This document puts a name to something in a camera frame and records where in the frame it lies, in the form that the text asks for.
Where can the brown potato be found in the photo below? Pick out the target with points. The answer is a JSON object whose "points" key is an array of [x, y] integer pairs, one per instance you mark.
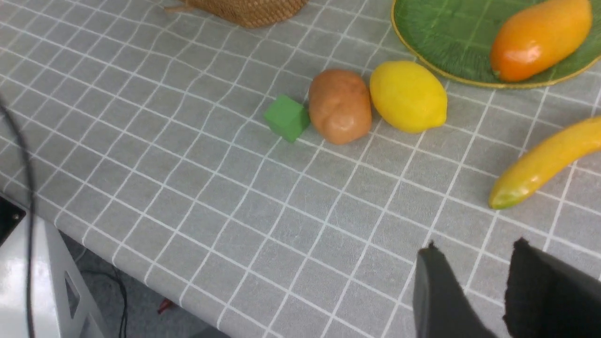
{"points": [[339, 106]]}

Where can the orange mango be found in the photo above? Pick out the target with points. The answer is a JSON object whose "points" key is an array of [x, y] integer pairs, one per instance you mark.
{"points": [[538, 37]]}

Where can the woven wicker basket green lining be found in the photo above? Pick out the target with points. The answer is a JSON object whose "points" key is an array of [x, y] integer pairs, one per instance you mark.
{"points": [[246, 13]]}

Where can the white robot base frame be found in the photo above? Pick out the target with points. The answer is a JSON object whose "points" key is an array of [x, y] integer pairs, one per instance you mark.
{"points": [[62, 305]]}

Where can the yellow banana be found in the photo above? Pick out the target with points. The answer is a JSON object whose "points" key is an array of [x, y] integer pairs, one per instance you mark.
{"points": [[536, 167]]}

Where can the green foam cube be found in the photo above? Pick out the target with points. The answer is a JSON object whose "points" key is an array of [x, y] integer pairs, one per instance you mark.
{"points": [[287, 118]]}

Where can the yellow lemon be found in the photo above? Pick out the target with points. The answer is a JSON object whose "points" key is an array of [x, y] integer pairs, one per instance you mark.
{"points": [[408, 96]]}

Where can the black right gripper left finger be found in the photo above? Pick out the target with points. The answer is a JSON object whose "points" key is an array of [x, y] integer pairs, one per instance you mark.
{"points": [[441, 310]]}

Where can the green leaf glass plate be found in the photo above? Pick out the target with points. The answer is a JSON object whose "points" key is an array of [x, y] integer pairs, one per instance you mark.
{"points": [[454, 37]]}

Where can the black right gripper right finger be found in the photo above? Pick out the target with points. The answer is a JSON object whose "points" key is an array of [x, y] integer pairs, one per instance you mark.
{"points": [[548, 298]]}

